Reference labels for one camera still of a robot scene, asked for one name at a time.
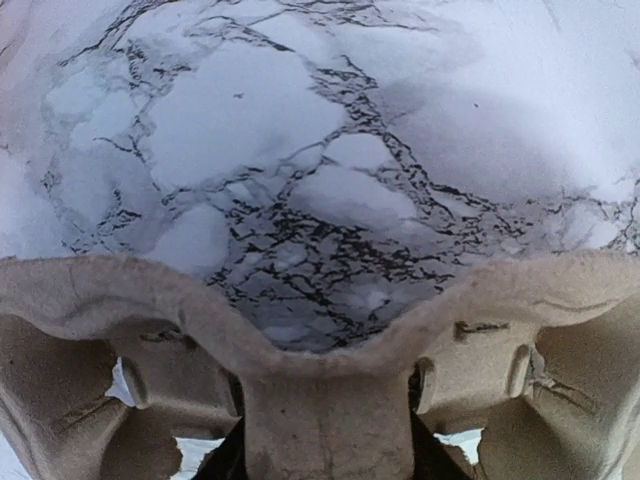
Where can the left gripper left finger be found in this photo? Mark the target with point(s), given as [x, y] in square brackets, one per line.
[226, 462]

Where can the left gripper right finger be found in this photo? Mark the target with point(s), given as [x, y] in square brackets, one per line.
[431, 461]

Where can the brown pulp cup carrier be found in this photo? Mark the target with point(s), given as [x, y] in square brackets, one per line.
[523, 370]

